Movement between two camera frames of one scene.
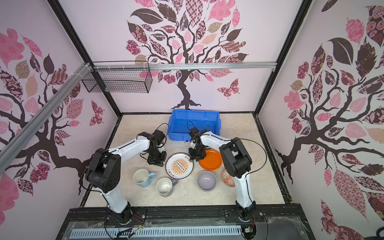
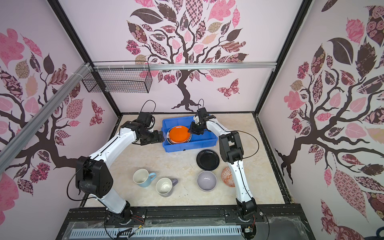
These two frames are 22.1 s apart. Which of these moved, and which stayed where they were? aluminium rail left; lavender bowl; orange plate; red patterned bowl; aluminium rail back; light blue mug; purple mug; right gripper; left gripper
Moved: orange plate; left gripper; right gripper
Stayed: aluminium rail back; red patterned bowl; light blue mug; lavender bowl; aluminium rail left; purple mug
